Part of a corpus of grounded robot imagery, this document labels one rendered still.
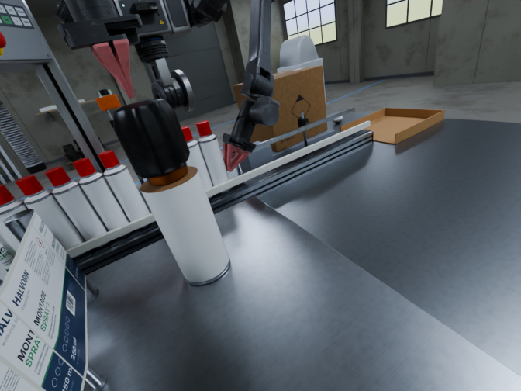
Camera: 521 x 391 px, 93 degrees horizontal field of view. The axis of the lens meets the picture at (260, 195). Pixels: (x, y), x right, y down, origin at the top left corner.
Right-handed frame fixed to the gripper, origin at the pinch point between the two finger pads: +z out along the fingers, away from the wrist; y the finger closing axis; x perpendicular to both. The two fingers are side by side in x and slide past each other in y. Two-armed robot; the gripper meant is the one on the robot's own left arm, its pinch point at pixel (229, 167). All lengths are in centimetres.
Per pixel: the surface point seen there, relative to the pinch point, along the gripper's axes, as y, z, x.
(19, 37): -7, -10, -49
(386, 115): -12, -48, 74
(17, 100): -735, 69, -196
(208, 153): 2.2, -2.1, -8.3
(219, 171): 2.6, 1.6, -3.5
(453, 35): -208, -339, 424
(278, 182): 5.2, -1.2, 15.2
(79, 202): 2.0, 18.0, -32.3
